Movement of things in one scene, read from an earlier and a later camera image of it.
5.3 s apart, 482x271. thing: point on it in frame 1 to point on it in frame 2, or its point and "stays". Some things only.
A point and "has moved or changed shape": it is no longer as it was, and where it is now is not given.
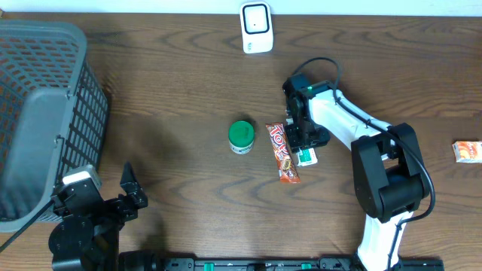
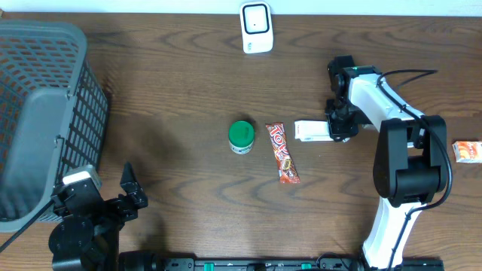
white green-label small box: x=306 y=157 has moved or changed shape
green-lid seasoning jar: x=241 y=135 stays
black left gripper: x=132 y=184 stays
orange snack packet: x=468 y=151 stays
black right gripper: x=294 y=142 to x=338 y=131
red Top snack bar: x=286 y=165 stays
